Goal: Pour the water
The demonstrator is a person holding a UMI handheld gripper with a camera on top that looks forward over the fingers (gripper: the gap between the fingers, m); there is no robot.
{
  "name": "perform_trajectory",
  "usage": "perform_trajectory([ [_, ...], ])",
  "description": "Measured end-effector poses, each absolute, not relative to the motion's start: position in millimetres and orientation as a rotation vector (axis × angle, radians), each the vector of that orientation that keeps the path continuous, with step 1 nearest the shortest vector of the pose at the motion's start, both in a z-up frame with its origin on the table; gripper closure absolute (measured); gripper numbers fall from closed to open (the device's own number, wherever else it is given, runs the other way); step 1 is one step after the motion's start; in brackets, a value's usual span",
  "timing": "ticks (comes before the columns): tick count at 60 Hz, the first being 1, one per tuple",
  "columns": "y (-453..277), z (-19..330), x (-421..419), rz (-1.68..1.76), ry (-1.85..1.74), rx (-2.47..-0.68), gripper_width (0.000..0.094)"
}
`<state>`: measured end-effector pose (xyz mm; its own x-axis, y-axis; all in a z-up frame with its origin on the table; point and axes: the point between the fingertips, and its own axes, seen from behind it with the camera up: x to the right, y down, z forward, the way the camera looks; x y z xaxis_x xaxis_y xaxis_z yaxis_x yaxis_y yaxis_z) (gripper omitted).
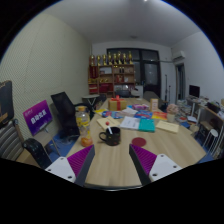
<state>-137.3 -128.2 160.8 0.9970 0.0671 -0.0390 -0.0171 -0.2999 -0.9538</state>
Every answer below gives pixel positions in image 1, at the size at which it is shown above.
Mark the pink flowers in white pot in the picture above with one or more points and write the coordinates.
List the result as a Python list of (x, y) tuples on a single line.
[(172, 109)]

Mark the small round side table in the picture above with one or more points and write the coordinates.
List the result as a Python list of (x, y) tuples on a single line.
[(90, 98)]

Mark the orange book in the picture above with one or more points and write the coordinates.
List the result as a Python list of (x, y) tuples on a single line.
[(160, 116)]

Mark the white round stool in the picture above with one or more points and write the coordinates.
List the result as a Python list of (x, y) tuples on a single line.
[(212, 134)]

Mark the black computer monitor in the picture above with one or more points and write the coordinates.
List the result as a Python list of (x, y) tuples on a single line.
[(194, 91)]

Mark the pink flat box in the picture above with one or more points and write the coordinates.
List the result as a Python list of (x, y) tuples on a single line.
[(140, 107)]

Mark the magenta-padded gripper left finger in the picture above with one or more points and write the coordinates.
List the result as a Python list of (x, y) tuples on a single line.
[(60, 166)]

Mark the dark framed window door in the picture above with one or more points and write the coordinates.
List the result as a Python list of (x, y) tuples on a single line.
[(150, 71)]

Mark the flat round red coaster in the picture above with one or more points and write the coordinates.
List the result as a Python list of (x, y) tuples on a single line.
[(138, 142)]

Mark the clear yellow-labelled drink bottle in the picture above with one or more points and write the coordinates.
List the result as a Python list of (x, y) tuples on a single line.
[(84, 128)]

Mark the white air conditioner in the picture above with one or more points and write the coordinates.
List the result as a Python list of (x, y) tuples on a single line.
[(179, 56)]

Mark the red-ball white stirrer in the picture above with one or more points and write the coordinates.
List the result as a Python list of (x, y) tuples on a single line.
[(107, 124)]

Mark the upright orange box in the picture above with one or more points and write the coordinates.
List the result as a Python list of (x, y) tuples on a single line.
[(154, 104)]

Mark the wooden shelf unit with trophies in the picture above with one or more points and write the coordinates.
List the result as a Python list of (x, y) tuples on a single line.
[(113, 75)]

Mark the yellow gift box red ribbon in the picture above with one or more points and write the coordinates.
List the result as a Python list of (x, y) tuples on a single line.
[(116, 104)]

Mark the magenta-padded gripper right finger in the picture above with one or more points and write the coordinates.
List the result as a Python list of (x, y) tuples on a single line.
[(163, 165)]

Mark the striped chair with black armrest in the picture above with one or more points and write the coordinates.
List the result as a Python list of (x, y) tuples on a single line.
[(10, 140)]

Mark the white booklet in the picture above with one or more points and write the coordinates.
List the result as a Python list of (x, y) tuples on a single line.
[(130, 122)]

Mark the cluttered side desk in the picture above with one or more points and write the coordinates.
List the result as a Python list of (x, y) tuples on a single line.
[(210, 110)]

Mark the purple sign board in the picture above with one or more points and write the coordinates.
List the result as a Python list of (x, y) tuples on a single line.
[(37, 117)]

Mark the black office chair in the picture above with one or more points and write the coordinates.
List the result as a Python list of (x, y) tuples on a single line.
[(65, 111)]

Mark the black mug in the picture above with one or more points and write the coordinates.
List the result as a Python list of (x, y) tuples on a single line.
[(113, 138)]

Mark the pale yellow book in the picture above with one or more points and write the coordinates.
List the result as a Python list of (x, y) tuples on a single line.
[(167, 126), (103, 121)]

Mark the blue book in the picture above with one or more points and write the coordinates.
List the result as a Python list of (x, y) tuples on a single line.
[(143, 115), (111, 114)]

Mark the teal book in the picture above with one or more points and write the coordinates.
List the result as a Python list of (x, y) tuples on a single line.
[(146, 125)]

